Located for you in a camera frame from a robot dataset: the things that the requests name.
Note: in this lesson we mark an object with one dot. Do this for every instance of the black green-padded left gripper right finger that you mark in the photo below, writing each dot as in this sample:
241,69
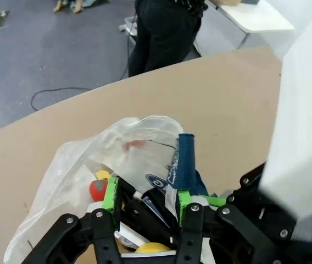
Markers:
191,233

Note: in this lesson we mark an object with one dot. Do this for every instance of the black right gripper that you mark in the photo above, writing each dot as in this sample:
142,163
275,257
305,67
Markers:
271,220

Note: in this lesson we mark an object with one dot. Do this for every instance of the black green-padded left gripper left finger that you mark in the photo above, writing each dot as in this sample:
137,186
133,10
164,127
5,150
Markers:
101,233

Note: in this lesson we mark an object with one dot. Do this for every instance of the white blue packaged item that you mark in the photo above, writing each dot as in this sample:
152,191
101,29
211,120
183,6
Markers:
128,235

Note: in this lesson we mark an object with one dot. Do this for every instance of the red and yellow toy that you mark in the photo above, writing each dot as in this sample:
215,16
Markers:
98,192

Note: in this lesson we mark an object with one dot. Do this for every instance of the yellow round item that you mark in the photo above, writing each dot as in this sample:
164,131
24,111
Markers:
150,247

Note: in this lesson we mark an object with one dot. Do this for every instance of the black tool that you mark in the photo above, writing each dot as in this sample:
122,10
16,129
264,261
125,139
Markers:
145,217

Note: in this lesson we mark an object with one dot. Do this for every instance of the clear plastic zip bag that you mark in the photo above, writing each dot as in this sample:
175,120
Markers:
145,137

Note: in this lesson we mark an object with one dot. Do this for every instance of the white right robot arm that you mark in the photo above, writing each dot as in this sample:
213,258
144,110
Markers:
304,123

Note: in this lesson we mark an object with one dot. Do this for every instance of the white table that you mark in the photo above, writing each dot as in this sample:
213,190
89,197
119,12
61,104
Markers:
255,19

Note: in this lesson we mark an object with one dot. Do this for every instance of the person in striped apron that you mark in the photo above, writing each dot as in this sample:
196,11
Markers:
164,35

